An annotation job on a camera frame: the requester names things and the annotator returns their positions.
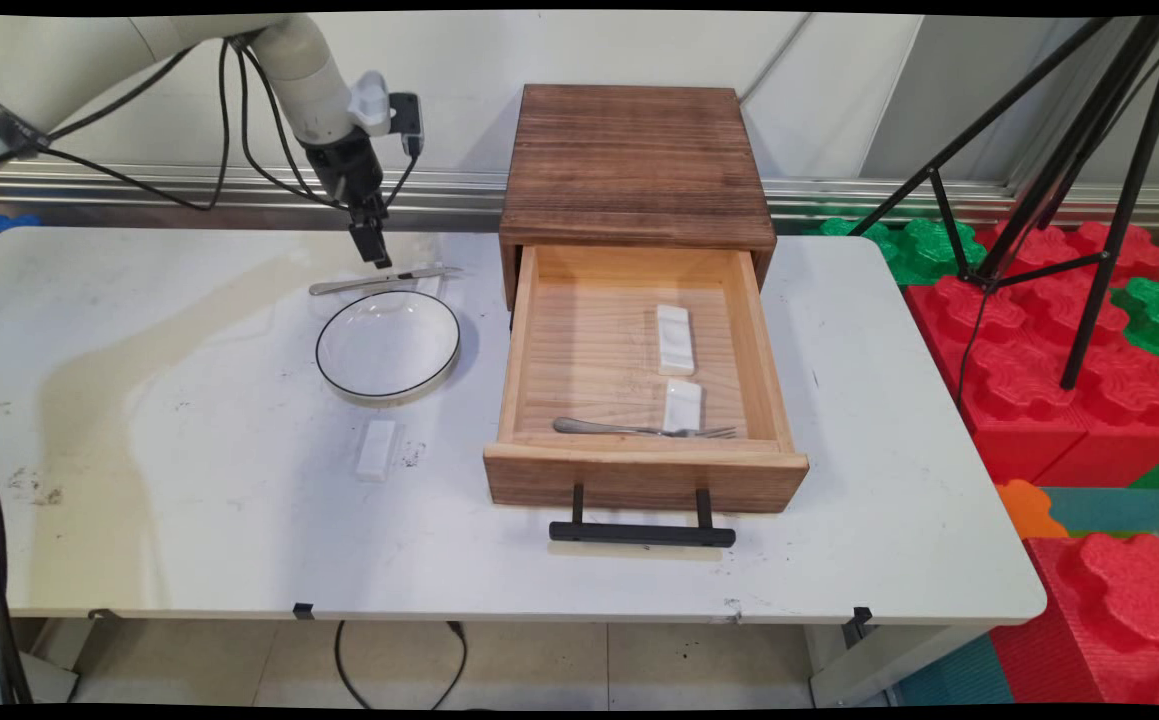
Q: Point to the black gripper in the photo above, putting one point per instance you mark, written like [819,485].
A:
[349,175]

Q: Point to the metal table knife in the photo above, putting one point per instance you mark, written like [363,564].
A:
[359,284]

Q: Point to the white bowl black rim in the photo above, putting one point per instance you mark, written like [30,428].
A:
[384,345]

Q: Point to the dark wooden drawer cabinet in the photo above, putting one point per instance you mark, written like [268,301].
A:
[639,160]

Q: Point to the metal fork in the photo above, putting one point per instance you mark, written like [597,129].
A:
[599,428]

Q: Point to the long white cutlery rest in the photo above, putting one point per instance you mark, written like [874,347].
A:
[675,340]

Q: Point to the short white cutlery rest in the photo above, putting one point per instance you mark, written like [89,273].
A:
[682,405]

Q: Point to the blue foam piece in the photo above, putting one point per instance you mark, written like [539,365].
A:
[4,221]

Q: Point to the metal table leg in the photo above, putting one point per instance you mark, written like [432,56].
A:
[89,650]
[869,665]

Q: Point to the large red foam blocks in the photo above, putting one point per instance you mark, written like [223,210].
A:
[1039,390]

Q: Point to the orange foam piece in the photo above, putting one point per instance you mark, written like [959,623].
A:
[1024,510]

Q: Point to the teal foam mat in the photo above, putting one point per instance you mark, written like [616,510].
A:
[959,675]
[1119,508]

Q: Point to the red foam block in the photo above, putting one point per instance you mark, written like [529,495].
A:
[1109,620]

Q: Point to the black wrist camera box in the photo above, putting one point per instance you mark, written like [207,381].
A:
[407,120]

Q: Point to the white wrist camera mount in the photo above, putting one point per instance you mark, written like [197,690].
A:
[369,100]

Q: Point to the aluminium wall rail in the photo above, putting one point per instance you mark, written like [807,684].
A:
[939,195]

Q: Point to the black camera tripod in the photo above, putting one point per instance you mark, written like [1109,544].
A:
[1089,150]

